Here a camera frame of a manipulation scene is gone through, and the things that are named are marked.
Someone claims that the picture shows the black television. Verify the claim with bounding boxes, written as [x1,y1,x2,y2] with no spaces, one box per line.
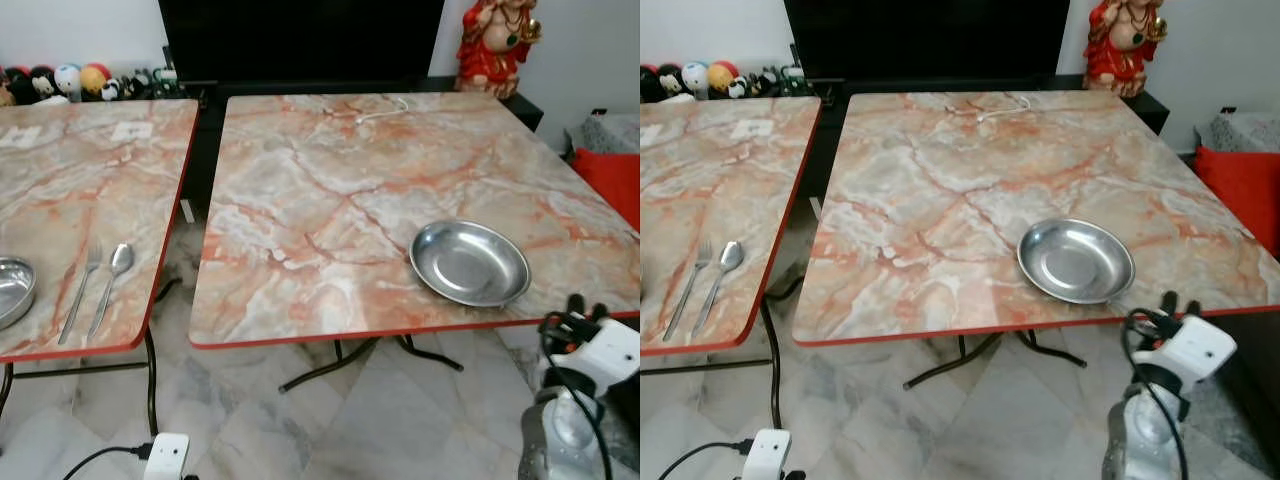
[783,0,1071,82]
[158,0,446,84]

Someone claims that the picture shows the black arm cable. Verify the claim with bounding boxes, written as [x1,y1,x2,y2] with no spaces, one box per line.
[1121,311,1192,480]
[657,439,753,480]
[62,443,153,480]
[539,314,614,480]

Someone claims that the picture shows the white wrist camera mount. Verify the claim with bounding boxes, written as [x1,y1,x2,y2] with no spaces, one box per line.
[1150,314,1239,388]
[560,318,641,393]
[742,428,794,480]
[144,432,192,480]

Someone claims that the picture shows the steel fork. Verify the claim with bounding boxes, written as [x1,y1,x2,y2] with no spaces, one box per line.
[58,243,104,346]
[663,240,713,343]

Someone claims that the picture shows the white cable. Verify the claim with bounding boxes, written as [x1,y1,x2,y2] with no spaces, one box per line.
[355,96,411,125]
[977,94,1032,123]

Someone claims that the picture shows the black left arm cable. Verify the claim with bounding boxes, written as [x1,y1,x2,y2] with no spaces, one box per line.
[657,439,753,480]
[62,443,153,480]

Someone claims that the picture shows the black mouse plush toy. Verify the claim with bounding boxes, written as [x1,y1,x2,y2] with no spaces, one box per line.
[640,64,685,104]
[5,65,57,106]

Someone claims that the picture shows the steel bowl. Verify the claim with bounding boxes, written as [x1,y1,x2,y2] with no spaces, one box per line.
[0,257,38,331]

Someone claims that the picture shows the red cushion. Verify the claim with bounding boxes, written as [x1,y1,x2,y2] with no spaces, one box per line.
[1195,146,1280,256]
[572,148,641,231]

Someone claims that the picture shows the red laughing buddha statue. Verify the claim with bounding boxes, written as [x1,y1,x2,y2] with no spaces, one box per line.
[457,0,543,99]
[1083,0,1168,98]

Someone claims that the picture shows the steel spoon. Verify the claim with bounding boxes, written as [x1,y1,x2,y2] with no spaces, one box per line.
[690,241,745,337]
[87,243,135,339]

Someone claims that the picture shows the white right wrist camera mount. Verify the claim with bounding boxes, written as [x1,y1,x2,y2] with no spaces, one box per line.
[560,318,641,393]
[1150,314,1239,388]

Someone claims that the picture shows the round steel plate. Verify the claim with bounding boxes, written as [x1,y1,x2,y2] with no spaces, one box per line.
[409,219,532,309]
[1017,217,1137,306]

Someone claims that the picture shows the large marble folding table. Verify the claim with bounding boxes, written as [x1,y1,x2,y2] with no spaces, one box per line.
[188,92,641,393]
[792,90,1280,391]

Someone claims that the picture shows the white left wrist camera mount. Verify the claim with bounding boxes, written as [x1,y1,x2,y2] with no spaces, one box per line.
[144,432,192,480]
[742,428,794,480]

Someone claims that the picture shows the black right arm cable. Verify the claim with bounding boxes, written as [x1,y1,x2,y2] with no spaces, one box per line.
[539,314,614,480]
[1121,311,1192,480]

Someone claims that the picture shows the grey speckled bag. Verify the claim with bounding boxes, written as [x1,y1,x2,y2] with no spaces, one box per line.
[580,108,641,156]
[1207,106,1280,153]

